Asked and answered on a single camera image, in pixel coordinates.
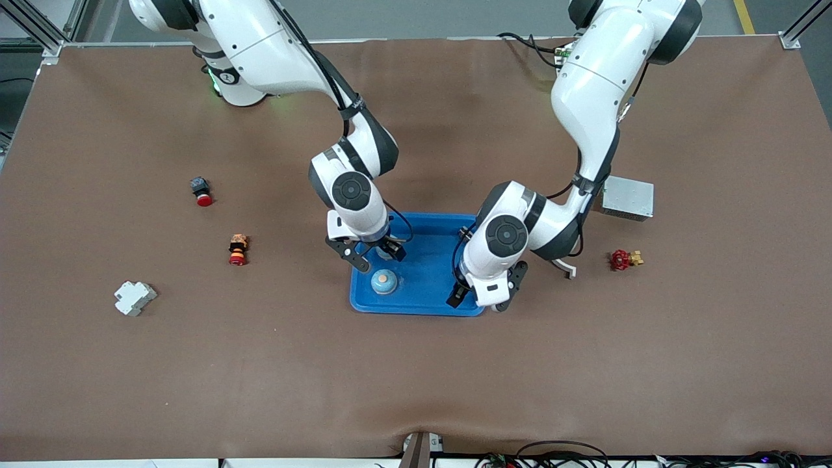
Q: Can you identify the blue plastic tray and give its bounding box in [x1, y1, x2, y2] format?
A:
[350, 212, 487, 317]

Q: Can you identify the red valve with brass fitting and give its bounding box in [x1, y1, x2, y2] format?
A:
[609, 249, 645, 272]

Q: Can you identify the silver metal box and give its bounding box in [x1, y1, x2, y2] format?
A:
[601, 175, 655, 222]

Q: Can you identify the white circuit breaker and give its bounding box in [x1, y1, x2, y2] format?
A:
[114, 281, 158, 317]

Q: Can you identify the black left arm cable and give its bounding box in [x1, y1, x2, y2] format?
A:
[452, 62, 651, 277]

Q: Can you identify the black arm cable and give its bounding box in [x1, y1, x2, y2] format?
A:
[452, 62, 651, 277]
[270, 0, 415, 251]

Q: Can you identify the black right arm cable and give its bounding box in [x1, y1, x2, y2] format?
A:
[270, 0, 415, 251]

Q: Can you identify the grey metal clamp bracket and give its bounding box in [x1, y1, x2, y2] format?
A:
[398, 432, 447, 468]

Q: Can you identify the black base power cable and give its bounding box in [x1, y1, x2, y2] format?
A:
[497, 31, 567, 69]

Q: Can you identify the black cable bundle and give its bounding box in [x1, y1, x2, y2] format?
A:
[474, 441, 832, 468]

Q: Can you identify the aluminium frame corner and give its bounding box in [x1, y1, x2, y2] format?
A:
[0, 0, 88, 66]
[780, 0, 832, 50]

